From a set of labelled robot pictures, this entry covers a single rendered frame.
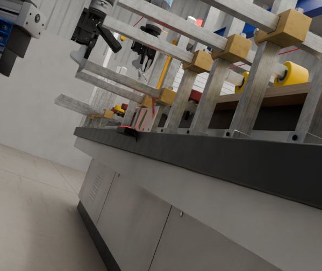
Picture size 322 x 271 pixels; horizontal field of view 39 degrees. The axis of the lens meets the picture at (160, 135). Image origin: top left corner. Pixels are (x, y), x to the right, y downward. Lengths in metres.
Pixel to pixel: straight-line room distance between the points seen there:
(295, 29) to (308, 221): 0.40
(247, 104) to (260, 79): 0.06
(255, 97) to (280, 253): 0.37
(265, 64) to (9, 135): 8.51
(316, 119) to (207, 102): 0.50
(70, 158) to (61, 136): 0.50
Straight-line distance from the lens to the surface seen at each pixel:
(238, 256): 1.21
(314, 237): 0.65
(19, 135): 9.31
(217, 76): 1.19
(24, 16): 1.73
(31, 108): 9.31
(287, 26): 0.92
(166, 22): 1.13
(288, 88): 1.16
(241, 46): 1.15
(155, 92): 1.61
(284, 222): 0.71
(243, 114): 0.94
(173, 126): 1.40
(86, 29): 1.58
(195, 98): 1.63
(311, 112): 0.72
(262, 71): 0.96
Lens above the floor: 0.60
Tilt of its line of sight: 4 degrees up
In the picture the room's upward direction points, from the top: 20 degrees clockwise
